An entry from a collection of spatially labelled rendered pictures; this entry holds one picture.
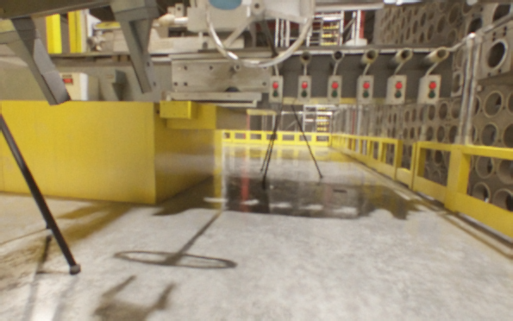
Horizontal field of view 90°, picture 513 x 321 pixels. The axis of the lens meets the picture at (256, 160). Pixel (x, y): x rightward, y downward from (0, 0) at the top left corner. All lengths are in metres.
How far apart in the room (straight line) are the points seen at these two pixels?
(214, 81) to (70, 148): 0.98
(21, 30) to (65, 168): 1.57
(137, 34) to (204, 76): 1.52
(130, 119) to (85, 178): 0.48
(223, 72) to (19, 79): 1.70
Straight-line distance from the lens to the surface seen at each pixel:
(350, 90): 1.71
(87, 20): 2.99
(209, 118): 1.56
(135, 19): 0.35
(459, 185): 1.89
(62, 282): 0.98
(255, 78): 1.76
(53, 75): 0.44
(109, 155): 1.74
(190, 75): 1.90
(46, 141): 2.04
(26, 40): 0.44
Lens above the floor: 0.45
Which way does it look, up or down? 7 degrees down
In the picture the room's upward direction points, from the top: 2 degrees clockwise
